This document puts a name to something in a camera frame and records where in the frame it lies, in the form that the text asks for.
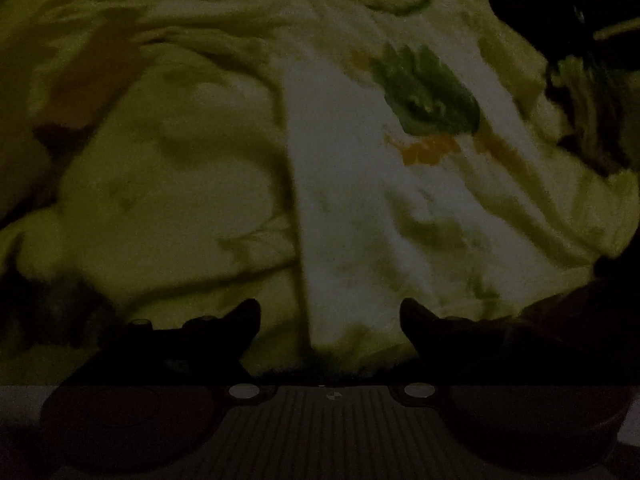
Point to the floral cream bed sheet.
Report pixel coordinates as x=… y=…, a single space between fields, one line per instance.
x=145 y=173

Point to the dark leafy patterned cloth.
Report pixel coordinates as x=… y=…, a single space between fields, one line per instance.
x=597 y=86

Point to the white small printed t-shirt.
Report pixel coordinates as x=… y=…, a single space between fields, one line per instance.
x=425 y=164

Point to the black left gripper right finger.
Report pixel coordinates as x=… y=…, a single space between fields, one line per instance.
x=437 y=338

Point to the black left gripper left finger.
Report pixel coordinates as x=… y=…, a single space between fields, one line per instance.
x=230 y=336

